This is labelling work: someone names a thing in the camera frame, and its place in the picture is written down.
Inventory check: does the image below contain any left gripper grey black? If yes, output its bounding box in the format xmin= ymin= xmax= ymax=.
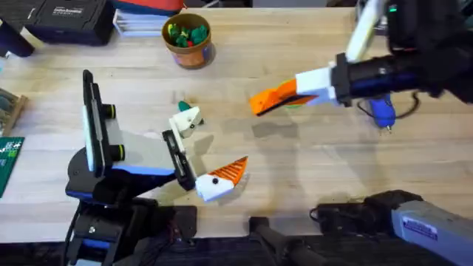
xmin=101 ymin=104 xmax=250 ymax=204

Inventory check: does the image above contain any green toy vegetable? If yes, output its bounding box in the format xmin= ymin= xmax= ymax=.
xmin=177 ymin=100 xmax=205 ymax=126

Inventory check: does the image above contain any blue electric screwdriver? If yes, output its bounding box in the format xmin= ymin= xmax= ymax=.
xmin=368 ymin=92 xmax=398 ymax=134

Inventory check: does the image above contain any right wrist upright plate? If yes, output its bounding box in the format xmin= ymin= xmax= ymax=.
xmin=345 ymin=0 xmax=387 ymax=63

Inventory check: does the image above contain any left wrist upright black plate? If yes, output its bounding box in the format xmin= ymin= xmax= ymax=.
xmin=81 ymin=69 xmax=112 ymax=179

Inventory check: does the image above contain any brown tub of toys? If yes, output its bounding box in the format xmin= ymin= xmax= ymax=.
xmin=161 ymin=13 xmax=216 ymax=70

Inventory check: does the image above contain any red and blue bag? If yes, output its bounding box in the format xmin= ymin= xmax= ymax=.
xmin=109 ymin=0 xmax=186 ymax=16

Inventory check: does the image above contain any black hard case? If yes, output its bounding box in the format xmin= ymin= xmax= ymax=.
xmin=24 ymin=0 xmax=116 ymax=47

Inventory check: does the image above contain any green board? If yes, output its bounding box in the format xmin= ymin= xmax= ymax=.
xmin=0 ymin=136 xmax=26 ymax=199

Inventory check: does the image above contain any wooden tray with tools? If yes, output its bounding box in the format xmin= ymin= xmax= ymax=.
xmin=0 ymin=87 xmax=30 ymax=137

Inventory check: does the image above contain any dark navy cylinder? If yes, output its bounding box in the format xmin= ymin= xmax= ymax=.
xmin=0 ymin=18 xmax=36 ymax=58

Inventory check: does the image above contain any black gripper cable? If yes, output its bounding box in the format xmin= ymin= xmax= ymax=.
xmin=355 ymin=91 xmax=421 ymax=121

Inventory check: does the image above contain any black mount post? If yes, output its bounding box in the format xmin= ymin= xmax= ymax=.
xmin=248 ymin=216 xmax=330 ymax=266

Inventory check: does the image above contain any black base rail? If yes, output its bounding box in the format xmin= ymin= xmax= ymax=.
xmin=0 ymin=234 xmax=473 ymax=266

